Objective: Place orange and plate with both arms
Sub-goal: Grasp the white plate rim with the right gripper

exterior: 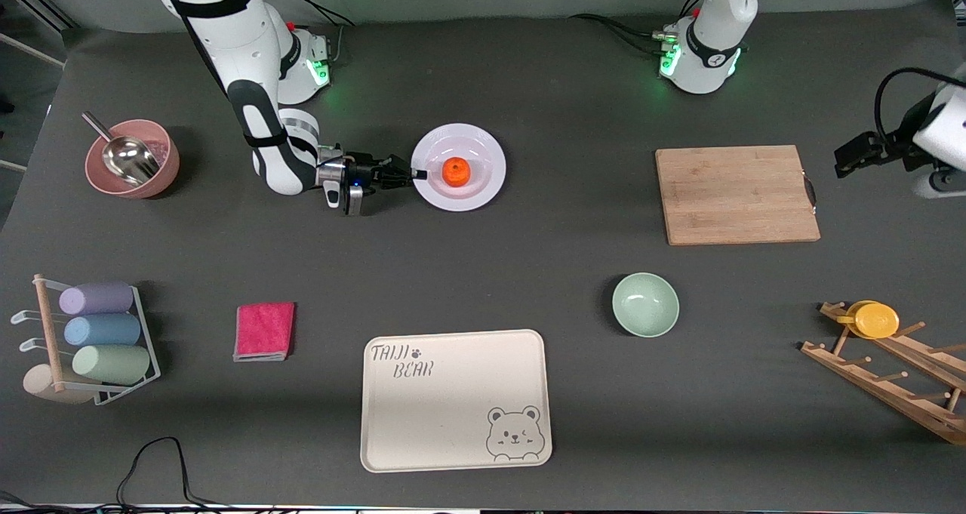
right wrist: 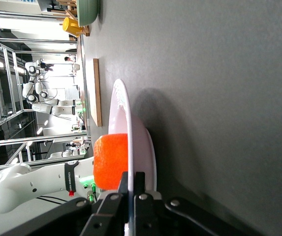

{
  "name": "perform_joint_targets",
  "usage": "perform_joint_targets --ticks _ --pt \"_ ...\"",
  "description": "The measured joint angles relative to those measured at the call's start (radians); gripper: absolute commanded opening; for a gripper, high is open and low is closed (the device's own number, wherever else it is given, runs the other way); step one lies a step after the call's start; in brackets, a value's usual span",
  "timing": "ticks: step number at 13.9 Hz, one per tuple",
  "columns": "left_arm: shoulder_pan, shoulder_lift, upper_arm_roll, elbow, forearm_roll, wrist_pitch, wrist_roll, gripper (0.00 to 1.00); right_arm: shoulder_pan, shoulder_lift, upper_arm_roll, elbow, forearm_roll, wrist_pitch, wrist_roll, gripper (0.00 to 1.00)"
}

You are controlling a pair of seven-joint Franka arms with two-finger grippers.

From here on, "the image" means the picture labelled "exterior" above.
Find white round plate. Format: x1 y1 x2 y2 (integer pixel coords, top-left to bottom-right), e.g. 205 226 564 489
411 124 507 213

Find wooden cutting board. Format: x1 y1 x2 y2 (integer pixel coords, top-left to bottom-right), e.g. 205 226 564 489
655 146 821 246

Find yellow mug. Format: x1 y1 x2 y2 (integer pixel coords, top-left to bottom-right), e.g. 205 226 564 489
836 300 900 340

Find pink folded cloth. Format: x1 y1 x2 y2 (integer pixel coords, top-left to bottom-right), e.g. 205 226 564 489
232 302 296 362

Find pink bowl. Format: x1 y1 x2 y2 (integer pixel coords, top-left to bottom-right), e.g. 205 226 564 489
85 119 181 199

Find wooden peg drying rack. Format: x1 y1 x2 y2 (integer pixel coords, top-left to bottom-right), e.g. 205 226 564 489
800 301 966 447

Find metal scoop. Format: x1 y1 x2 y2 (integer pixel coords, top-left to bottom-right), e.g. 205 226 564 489
82 111 162 186

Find beige bear print tray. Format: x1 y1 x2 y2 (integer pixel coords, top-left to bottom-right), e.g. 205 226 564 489
360 329 553 474

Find pale green bowl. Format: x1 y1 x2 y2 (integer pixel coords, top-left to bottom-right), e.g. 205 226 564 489
612 272 680 339

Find purple cup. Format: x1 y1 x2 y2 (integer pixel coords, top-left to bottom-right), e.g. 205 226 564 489
59 282 135 316

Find blue cup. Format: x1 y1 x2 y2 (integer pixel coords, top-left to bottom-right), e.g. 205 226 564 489
63 314 142 347

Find green cup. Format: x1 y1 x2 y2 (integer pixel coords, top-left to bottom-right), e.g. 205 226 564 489
72 345 151 386

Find beige cup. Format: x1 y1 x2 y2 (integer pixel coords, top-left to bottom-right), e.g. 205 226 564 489
23 365 95 405

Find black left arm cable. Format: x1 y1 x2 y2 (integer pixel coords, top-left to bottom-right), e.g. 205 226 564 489
874 66 966 149

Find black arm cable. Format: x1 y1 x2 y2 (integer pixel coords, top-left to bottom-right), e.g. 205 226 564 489
155 0 235 107
874 66 966 149

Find black right base cables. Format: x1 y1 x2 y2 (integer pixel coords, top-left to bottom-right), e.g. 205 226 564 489
275 0 360 66

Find black base cables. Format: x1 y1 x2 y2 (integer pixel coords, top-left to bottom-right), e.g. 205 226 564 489
570 12 680 56
275 0 360 66

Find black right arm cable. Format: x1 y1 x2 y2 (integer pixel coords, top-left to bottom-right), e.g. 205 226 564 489
155 0 235 107

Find black left base cables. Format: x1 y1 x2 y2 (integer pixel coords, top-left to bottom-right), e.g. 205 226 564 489
570 12 680 56

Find black floor cable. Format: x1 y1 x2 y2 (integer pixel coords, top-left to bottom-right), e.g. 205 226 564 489
115 437 227 512

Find white wire cup rack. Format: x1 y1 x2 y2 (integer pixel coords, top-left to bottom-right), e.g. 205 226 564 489
11 274 162 407

